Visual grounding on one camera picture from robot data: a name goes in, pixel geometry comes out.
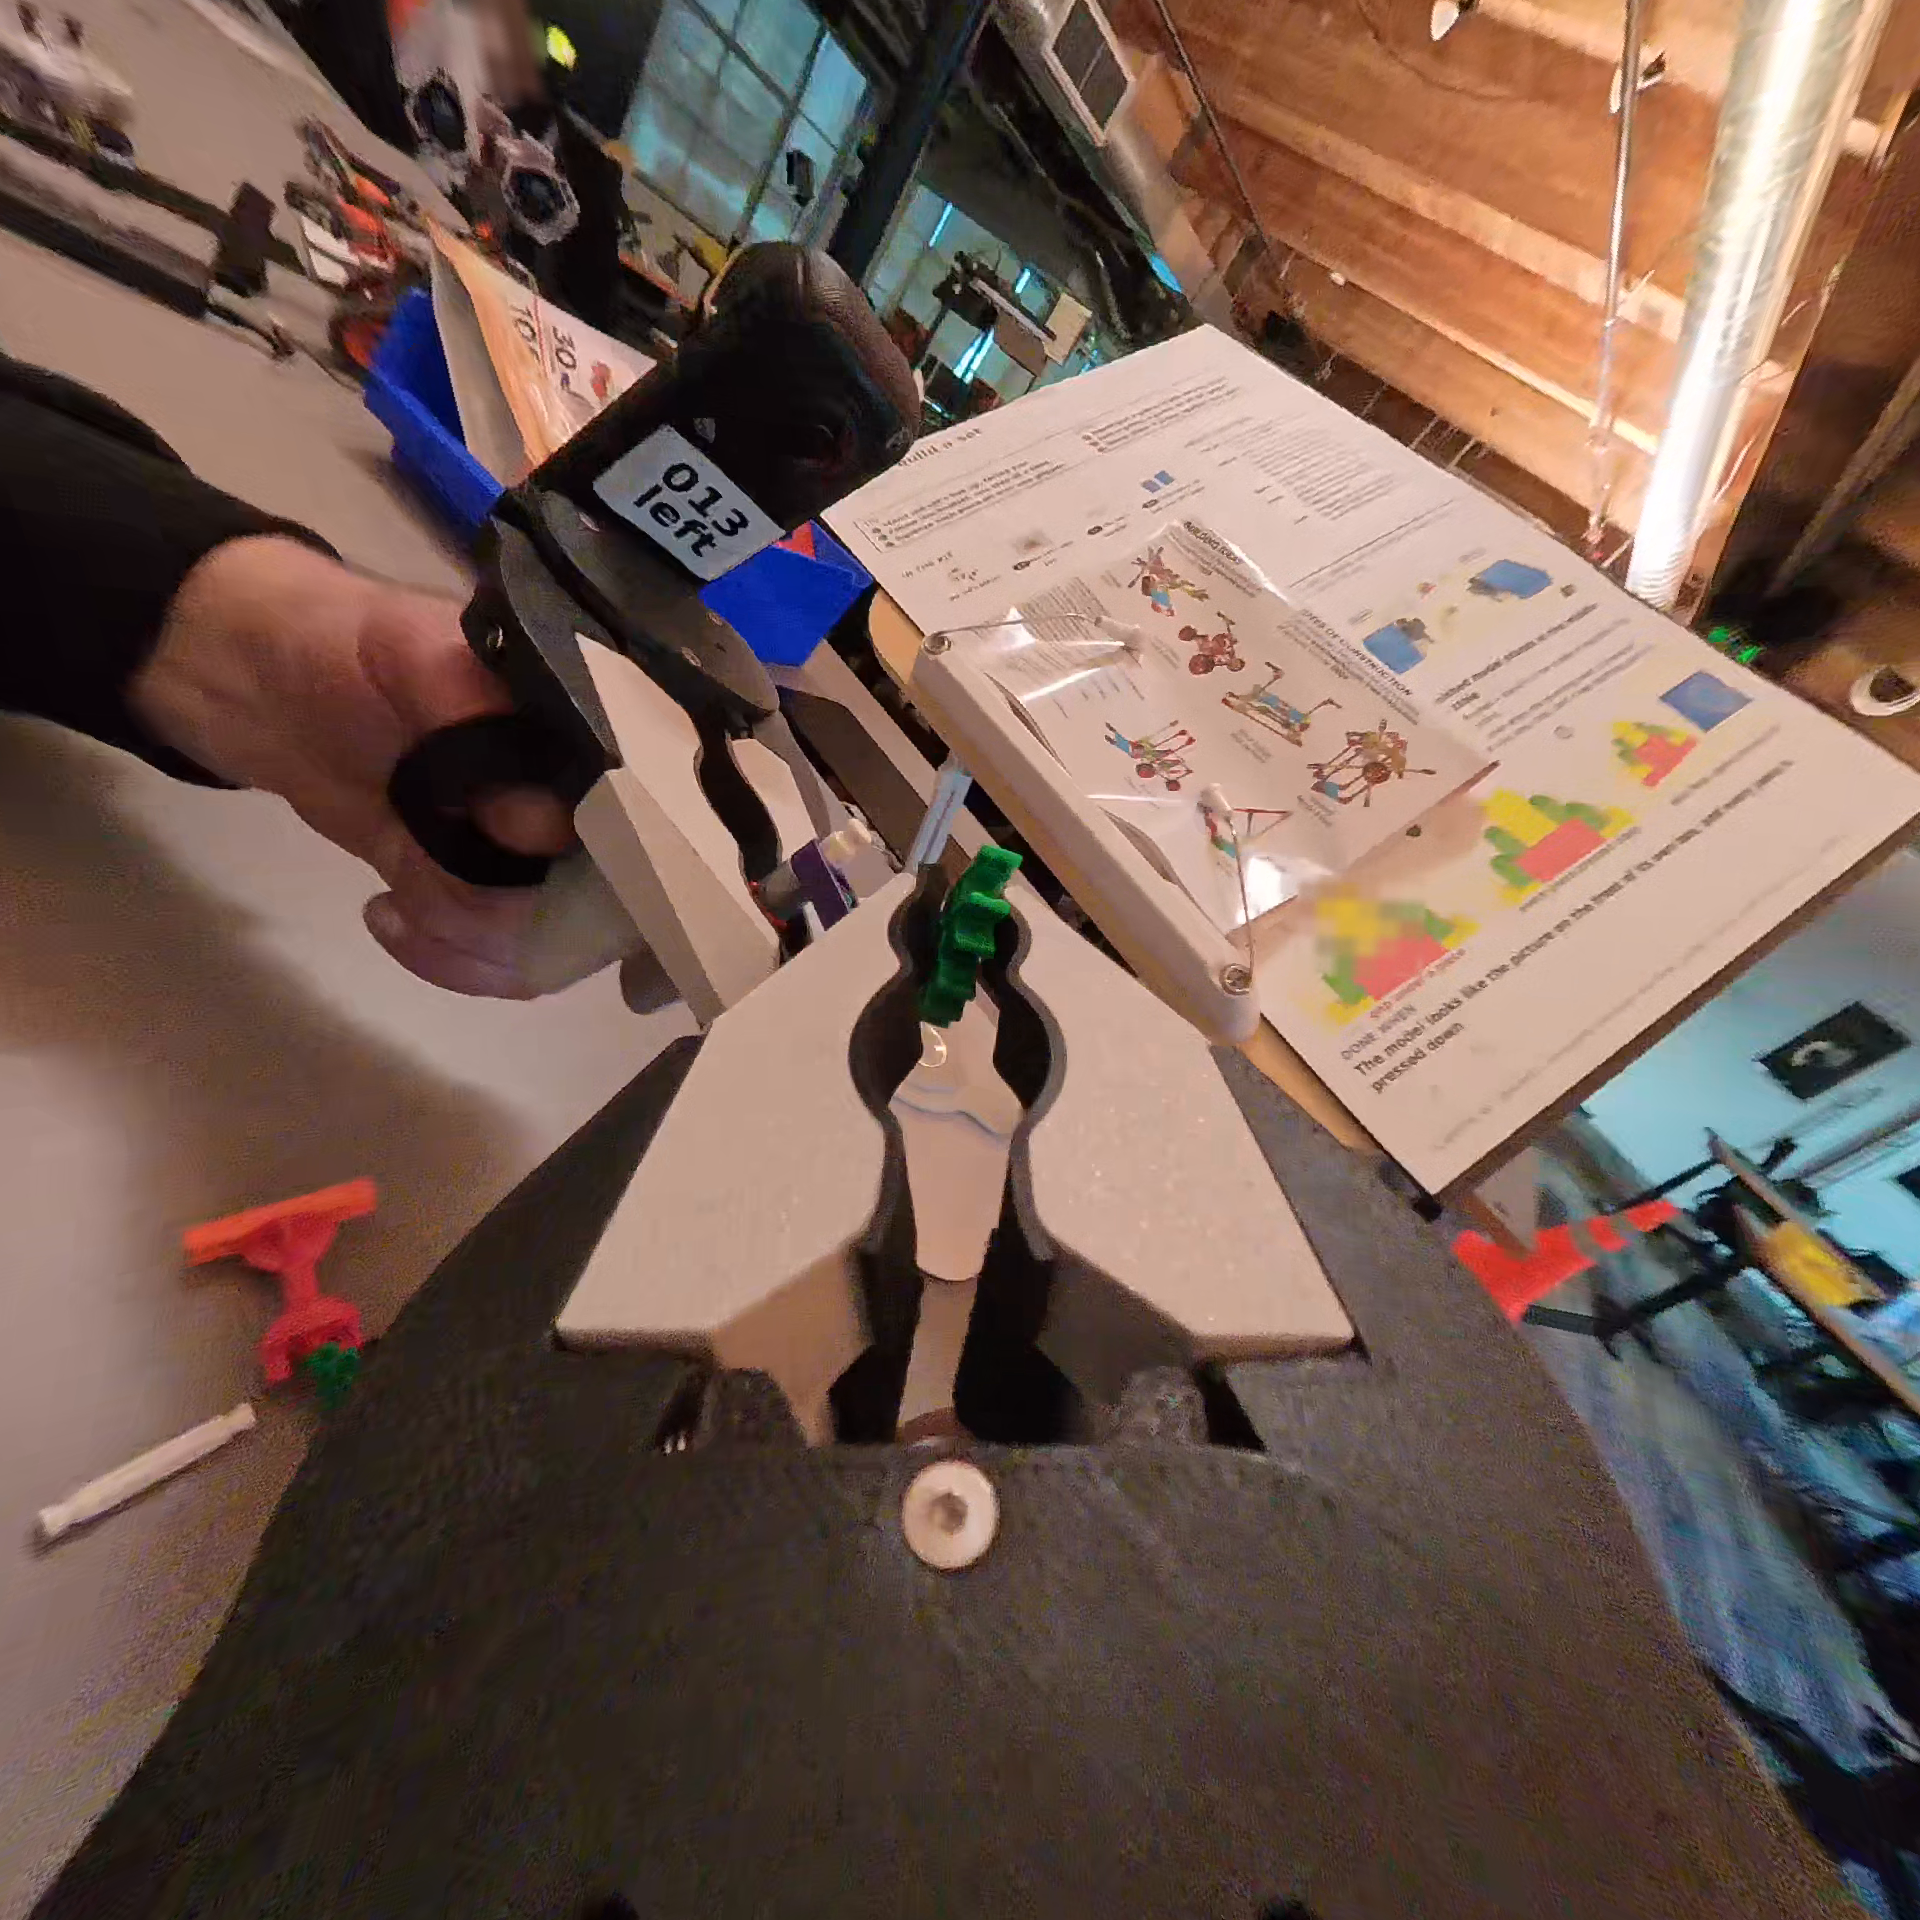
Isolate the white air vent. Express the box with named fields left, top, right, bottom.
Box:
left=1042, top=0, right=1136, bottom=147

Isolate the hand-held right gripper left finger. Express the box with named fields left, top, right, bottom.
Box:
left=555, top=885, right=924, bottom=1449

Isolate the wooden table with black legs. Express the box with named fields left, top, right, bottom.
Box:
left=1708, top=1131, right=1920, bottom=1423

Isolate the person's left hand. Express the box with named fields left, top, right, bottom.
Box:
left=132, top=535, right=584, bottom=1004

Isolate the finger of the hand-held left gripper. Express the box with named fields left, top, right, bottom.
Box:
left=703, top=719, right=846, bottom=889
left=574, top=633, right=784, bottom=1033

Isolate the orange traffic cone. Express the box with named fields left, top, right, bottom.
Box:
left=1449, top=1199, right=1683, bottom=1327

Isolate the orange red connector piece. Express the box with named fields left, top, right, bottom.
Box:
left=182, top=1176, right=382, bottom=1386

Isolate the shiny silver pipe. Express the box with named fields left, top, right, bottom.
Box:
left=1626, top=0, right=1903, bottom=610

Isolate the white document stand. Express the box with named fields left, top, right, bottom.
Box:
left=871, top=593, right=1391, bottom=1288

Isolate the person's left forearm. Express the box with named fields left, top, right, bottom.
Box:
left=0, top=353, right=340, bottom=792

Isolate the white instruction sheet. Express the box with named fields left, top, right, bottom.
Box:
left=823, top=322, right=1920, bottom=1200

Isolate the plain blue plastic bin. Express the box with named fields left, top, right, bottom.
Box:
left=363, top=285, right=876, bottom=672

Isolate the printed toy packaging bag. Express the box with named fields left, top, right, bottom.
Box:
left=428, top=225, right=663, bottom=482

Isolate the black metal pole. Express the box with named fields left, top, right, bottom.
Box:
left=832, top=0, right=1002, bottom=282

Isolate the white plastic rod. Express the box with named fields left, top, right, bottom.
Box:
left=33, top=1402, right=262, bottom=1547

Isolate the silver ventilation duct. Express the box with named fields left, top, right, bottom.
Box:
left=991, top=0, right=1248, bottom=327

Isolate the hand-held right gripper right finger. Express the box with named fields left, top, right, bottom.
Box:
left=959, top=881, right=1360, bottom=1449

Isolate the black bar tool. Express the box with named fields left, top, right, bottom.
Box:
left=0, top=119, right=305, bottom=327

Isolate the orange black toy vehicle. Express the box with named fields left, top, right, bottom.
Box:
left=287, top=119, right=423, bottom=377

